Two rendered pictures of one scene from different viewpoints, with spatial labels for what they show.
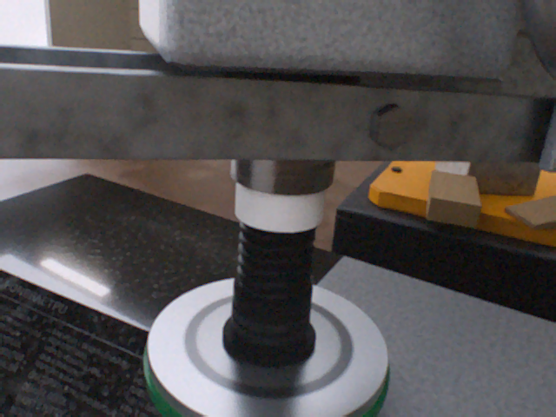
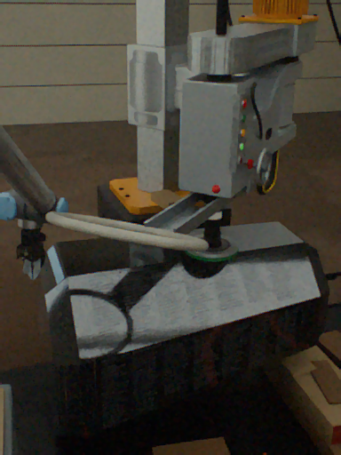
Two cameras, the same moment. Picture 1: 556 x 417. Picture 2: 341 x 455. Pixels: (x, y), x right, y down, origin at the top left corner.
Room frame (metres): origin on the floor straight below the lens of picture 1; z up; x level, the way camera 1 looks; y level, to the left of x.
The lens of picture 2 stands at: (-1.14, 1.72, 1.91)
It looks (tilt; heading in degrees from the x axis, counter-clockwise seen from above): 23 degrees down; 315
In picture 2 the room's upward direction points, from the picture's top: 1 degrees clockwise
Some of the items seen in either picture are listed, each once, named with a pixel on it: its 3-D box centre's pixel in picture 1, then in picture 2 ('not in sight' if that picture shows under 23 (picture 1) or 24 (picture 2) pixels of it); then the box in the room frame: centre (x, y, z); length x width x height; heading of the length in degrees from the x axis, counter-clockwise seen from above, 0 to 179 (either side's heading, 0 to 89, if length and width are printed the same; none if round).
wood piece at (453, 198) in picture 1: (452, 196); (168, 200); (1.01, -0.39, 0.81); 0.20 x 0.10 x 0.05; 164
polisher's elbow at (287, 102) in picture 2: not in sight; (272, 101); (0.57, -0.63, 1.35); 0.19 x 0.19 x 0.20
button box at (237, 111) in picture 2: not in sight; (238, 131); (0.23, 0.03, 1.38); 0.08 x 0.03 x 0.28; 109
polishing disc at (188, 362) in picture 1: (268, 342); (211, 245); (0.36, 0.00, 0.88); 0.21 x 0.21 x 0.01
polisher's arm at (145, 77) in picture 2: not in sight; (193, 86); (1.02, -0.56, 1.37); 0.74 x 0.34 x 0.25; 8
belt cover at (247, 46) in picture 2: not in sight; (253, 47); (0.47, -0.34, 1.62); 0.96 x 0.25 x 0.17; 109
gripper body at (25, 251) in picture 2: not in sight; (30, 243); (0.63, 0.67, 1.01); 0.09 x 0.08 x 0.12; 127
